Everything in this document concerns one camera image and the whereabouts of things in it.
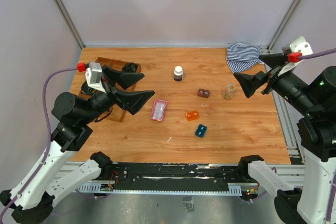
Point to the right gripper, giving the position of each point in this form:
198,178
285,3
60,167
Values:
249,82

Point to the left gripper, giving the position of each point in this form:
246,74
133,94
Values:
134,100

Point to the clear glass pill bottle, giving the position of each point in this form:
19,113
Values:
229,94

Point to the orange pill box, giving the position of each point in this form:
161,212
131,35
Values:
192,115

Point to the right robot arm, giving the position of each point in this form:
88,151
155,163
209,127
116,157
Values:
315,201

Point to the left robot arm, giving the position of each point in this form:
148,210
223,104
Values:
35,197

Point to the striped blue cloth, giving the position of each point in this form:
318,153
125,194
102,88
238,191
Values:
241,57

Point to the pink pill organizer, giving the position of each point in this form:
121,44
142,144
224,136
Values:
158,110

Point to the white cap pill bottle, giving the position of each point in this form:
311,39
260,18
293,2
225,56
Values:
178,73

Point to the brown pill box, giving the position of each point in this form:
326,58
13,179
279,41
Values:
203,93

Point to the teal pill box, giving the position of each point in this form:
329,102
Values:
201,130

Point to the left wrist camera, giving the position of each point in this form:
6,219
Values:
94,75

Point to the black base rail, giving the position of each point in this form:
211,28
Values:
174,177

